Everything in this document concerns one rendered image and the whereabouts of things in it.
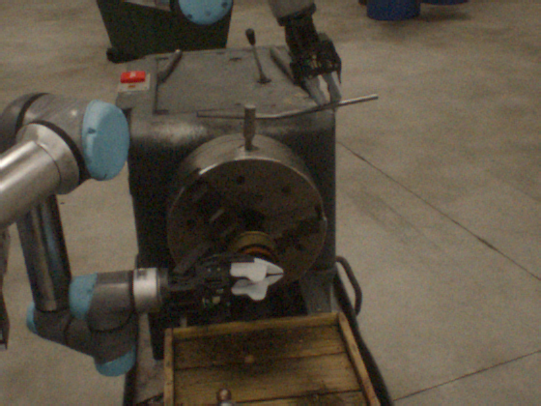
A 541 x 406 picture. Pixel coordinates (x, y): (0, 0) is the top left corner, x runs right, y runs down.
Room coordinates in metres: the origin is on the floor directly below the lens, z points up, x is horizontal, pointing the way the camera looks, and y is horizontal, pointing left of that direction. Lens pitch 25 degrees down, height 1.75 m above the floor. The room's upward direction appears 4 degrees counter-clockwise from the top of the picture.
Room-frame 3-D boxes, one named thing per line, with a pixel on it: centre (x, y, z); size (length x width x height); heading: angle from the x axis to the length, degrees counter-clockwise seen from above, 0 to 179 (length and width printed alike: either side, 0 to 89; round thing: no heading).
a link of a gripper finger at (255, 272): (0.98, -0.04, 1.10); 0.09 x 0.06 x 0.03; 92
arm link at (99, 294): (0.97, 0.22, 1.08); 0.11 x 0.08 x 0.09; 92
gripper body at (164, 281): (0.97, 0.06, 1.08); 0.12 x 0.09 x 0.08; 92
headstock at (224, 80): (1.60, 0.00, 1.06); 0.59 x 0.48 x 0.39; 3
